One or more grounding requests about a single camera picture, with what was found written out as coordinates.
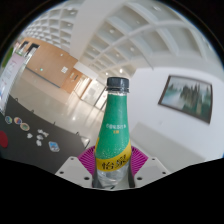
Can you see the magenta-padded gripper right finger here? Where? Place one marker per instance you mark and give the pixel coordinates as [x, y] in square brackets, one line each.
[151, 170]

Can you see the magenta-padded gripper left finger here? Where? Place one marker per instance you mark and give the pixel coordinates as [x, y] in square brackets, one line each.
[71, 168]

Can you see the green yellow label drink bottle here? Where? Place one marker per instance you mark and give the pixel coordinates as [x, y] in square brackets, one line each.
[112, 133]

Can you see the blue white rectangular card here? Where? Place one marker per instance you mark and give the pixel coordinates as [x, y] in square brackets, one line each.
[53, 146]

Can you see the small white sticker piece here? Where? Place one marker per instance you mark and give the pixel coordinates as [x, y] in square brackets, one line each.
[44, 134]
[39, 142]
[29, 135]
[40, 131]

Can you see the round printed sticker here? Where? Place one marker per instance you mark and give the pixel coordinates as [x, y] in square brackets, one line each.
[8, 119]
[24, 126]
[17, 120]

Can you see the flat round red coaster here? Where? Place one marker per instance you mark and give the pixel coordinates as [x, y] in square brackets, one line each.
[2, 139]

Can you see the dark framed landscape painting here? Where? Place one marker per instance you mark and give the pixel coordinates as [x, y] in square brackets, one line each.
[186, 96]

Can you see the recessed ceiling lights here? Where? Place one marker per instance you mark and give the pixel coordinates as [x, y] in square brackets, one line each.
[111, 31]

